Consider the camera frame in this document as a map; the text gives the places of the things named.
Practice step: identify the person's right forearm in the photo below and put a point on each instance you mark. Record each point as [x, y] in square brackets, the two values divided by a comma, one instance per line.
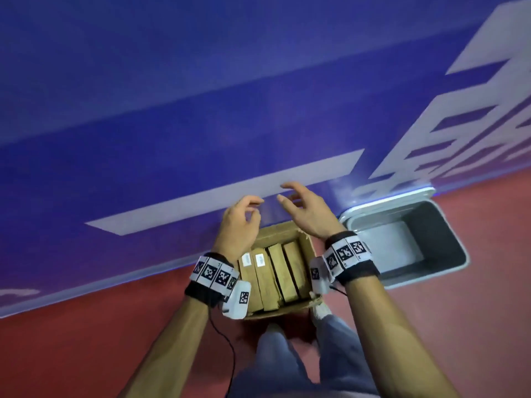
[394, 339]

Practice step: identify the black wristband with marker tiles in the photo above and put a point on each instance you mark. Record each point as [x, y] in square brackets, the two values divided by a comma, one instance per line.
[211, 277]
[350, 256]

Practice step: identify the person's left forearm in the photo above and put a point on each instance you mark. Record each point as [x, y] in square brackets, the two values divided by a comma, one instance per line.
[166, 352]

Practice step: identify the blue printed barrier board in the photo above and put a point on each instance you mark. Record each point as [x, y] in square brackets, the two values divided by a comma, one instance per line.
[124, 120]

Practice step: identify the large torn cardboard box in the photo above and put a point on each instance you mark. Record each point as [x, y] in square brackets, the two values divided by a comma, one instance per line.
[278, 234]

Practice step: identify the person's grey trousers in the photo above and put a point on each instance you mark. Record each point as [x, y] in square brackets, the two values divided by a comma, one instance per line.
[344, 356]

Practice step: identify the person's right hand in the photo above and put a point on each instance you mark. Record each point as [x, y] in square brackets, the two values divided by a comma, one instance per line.
[315, 215]

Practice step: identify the person's right shoe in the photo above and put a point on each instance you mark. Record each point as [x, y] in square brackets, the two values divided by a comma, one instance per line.
[321, 312]

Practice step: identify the person's left hand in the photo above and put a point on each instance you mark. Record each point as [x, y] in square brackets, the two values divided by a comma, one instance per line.
[238, 232]

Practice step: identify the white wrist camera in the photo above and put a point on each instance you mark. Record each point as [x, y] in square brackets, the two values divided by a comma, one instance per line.
[238, 300]
[317, 277]

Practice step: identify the clear plastic storage bin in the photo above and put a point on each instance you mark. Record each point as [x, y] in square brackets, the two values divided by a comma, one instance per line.
[439, 244]

